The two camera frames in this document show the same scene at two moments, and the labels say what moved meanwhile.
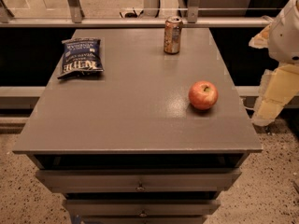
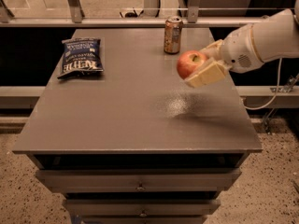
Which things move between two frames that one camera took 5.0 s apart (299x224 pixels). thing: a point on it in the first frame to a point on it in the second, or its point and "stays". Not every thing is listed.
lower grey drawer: (142, 207) stays
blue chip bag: (81, 56) stays
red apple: (203, 95) to (189, 62)
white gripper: (286, 41) to (239, 50)
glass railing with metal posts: (141, 6) stays
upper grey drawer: (138, 180) stays
